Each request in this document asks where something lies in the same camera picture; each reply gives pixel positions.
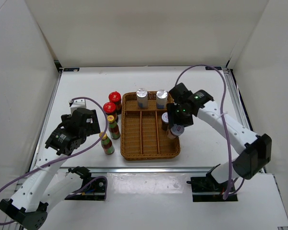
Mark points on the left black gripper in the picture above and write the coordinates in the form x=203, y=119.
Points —
x=93, y=128

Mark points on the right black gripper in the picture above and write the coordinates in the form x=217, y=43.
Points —
x=171, y=108

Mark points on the dark spice jar white lid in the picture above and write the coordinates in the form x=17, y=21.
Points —
x=164, y=119

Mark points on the pink spice jar white lid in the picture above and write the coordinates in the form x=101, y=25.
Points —
x=175, y=131

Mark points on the yellow cap sauce bottle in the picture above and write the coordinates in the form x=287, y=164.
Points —
x=113, y=127
x=106, y=144

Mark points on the yellow cap sauce bottle front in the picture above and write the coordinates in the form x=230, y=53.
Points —
x=106, y=144

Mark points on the silver cap white shaker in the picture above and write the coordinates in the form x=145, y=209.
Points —
x=161, y=99
x=142, y=98

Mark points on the silver cap white shaker front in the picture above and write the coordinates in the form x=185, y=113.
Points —
x=142, y=98

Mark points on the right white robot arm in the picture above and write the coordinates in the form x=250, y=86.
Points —
x=254, y=151

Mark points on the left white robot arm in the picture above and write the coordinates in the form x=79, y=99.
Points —
x=31, y=204

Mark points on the red cap sauce jar front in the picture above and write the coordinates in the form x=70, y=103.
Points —
x=110, y=109

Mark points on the red cap sauce jar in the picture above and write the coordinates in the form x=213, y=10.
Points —
x=110, y=109
x=115, y=97

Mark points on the red cap sauce jar rear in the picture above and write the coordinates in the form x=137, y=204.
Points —
x=115, y=97

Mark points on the woven wicker divided tray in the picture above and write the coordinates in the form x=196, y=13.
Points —
x=141, y=133

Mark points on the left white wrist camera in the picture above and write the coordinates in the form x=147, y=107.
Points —
x=75, y=104

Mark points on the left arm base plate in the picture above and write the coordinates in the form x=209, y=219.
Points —
x=93, y=189

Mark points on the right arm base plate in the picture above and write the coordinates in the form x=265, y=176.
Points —
x=203, y=191

